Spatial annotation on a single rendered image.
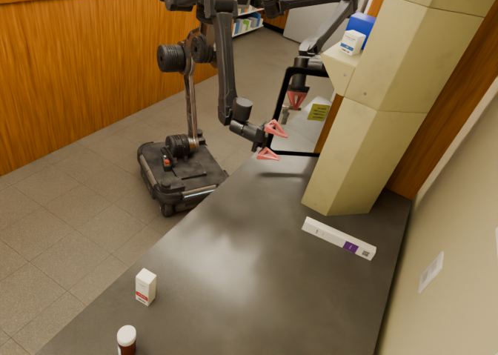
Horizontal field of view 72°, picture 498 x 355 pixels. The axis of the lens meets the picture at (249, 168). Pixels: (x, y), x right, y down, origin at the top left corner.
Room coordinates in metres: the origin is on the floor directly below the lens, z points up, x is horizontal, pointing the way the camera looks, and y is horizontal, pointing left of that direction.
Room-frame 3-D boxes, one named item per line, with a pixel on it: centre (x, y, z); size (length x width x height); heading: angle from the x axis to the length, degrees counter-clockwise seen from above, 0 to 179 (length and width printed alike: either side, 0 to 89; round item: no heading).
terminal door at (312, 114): (1.28, -0.19, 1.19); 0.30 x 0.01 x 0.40; 109
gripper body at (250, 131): (1.03, 0.01, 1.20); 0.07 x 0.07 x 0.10; 69
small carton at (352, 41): (1.16, -0.22, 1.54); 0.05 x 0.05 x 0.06; 54
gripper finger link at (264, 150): (1.01, -0.05, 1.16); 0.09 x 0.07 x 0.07; 69
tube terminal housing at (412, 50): (1.14, -0.41, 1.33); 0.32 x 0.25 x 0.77; 159
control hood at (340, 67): (1.20, -0.23, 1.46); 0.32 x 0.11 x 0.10; 159
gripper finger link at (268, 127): (1.01, -0.05, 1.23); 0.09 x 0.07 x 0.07; 69
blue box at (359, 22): (1.28, -0.26, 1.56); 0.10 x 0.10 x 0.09; 69
